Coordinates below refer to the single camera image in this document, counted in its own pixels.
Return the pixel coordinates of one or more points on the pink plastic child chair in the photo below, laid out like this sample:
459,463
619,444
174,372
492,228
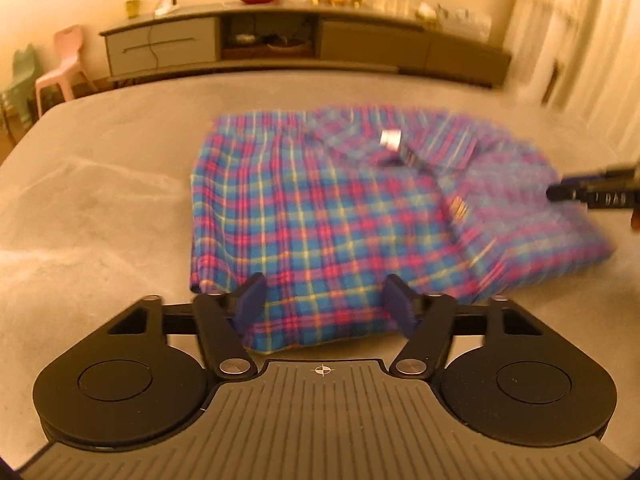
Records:
70,42

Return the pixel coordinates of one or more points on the long grey TV cabinet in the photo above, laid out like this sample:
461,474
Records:
165,42

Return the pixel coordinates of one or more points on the white tray with clutter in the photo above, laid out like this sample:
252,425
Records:
462,20

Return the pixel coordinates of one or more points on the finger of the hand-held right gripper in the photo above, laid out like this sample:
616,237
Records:
565,193
600,172

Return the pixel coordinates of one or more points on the white power strip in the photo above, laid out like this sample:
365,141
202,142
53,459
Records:
165,6

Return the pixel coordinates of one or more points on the yellow cup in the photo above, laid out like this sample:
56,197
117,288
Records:
132,9

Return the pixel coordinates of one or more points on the blue pink plaid shirt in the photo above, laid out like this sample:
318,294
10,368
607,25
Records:
325,220

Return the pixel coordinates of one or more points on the person's right hand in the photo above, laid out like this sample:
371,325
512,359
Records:
636,220

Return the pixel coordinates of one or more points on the green plastic child chair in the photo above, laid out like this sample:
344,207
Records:
20,80

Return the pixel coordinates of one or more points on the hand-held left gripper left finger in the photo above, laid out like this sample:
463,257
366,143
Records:
250,305

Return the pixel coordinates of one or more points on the white ruffled curtain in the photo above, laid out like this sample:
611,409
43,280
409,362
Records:
575,35

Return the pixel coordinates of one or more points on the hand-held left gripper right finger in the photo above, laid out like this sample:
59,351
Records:
400,305

